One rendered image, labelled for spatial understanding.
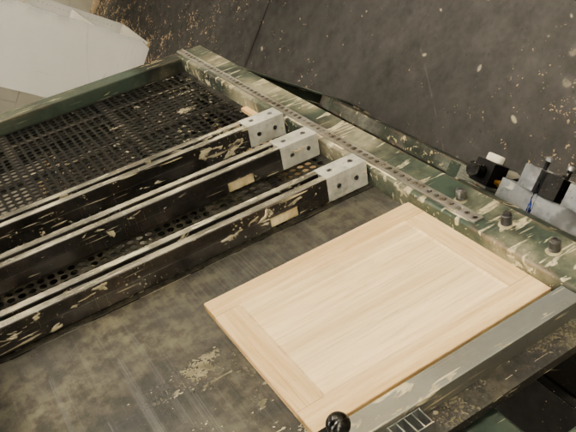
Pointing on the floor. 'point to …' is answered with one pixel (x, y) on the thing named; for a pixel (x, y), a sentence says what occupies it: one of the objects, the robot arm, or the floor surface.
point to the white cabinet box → (62, 47)
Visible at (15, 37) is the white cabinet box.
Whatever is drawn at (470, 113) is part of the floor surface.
